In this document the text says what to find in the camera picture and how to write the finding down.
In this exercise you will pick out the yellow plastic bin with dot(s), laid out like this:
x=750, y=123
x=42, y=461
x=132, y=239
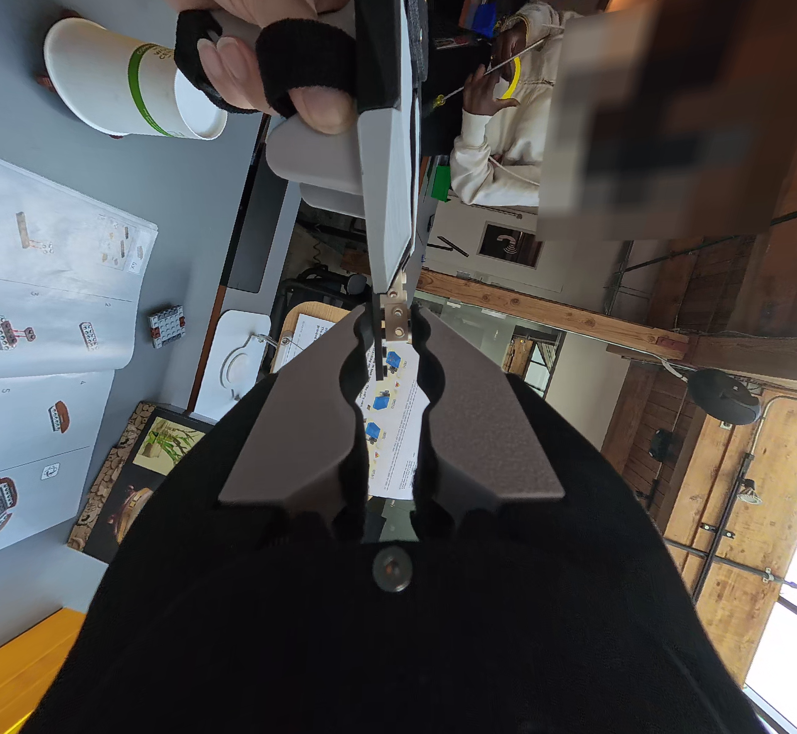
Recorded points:
x=31, y=672

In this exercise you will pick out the small green plastic bin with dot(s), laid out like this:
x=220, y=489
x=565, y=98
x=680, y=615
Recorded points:
x=440, y=183

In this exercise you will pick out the lego instruction booklet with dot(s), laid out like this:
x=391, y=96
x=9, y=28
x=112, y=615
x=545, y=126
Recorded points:
x=62, y=311

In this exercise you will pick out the black desk mat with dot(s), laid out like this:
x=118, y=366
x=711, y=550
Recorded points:
x=255, y=236

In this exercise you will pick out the white paper cup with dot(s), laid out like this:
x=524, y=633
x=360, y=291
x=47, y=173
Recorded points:
x=99, y=80

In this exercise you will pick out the grey brown lego assembly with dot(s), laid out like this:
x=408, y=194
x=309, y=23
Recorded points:
x=167, y=326

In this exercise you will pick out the white lego brick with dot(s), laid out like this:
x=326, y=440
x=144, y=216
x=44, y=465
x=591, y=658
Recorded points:
x=397, y=323

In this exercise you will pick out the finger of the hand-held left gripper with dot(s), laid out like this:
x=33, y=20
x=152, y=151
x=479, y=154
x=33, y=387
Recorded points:
x=386, y=186
x=424, y=230

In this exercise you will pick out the white document stand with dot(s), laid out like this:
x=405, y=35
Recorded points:
x=215, y=342

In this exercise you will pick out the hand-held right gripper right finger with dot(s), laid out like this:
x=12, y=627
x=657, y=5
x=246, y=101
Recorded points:
x=492, y=429

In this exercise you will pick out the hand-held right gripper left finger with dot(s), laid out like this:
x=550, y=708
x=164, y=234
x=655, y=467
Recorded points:
x=292, y=429

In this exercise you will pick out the wooden board with instruction sheet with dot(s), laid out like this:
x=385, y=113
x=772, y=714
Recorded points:
x=392, y=435

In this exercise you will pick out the black round speaker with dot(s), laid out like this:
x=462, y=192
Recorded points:
x=725, y=398

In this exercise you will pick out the dark framed wall sign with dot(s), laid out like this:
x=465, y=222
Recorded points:
x=510, y=245

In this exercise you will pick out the blue plastic bin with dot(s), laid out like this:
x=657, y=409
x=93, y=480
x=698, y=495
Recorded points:
x=485, y=18

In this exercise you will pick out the black lego box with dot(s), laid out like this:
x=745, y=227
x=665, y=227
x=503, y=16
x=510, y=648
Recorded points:
x=155, y=447

